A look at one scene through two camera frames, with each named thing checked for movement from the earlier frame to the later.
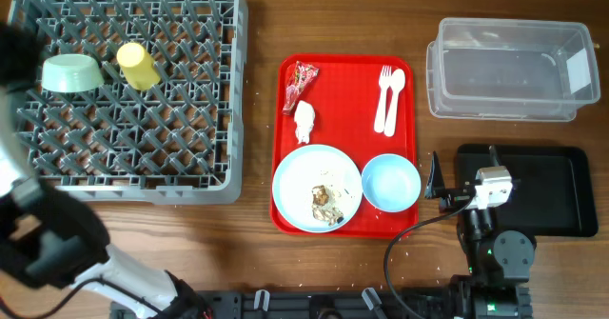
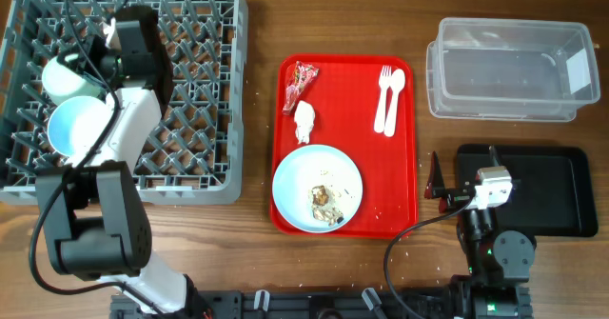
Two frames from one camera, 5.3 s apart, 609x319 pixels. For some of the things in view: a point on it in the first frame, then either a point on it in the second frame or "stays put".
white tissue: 304,119 stays put
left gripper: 30,50 → 99,44
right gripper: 453,197 stays put
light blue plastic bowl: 390,182 → 77,124
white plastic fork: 383,80 stays put
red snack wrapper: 301,75 stays put
